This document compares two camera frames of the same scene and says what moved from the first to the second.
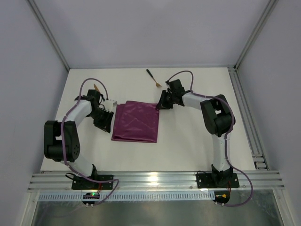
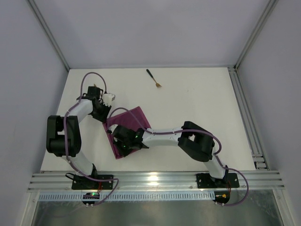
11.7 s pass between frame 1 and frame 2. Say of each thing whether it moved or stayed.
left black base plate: stayed
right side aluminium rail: stayed
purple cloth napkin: moved
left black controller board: stayed
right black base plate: stayed
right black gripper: moved
